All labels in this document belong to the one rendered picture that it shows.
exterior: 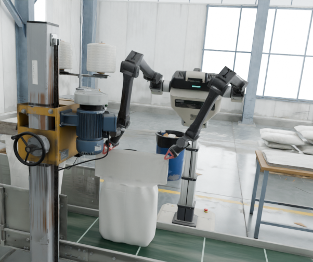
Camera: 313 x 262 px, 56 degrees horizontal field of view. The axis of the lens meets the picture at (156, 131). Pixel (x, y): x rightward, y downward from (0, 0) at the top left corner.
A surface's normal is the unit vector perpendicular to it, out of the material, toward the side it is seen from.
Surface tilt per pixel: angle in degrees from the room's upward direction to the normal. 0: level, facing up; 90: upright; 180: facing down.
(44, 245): 90
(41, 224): 90
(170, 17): 90
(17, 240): 90
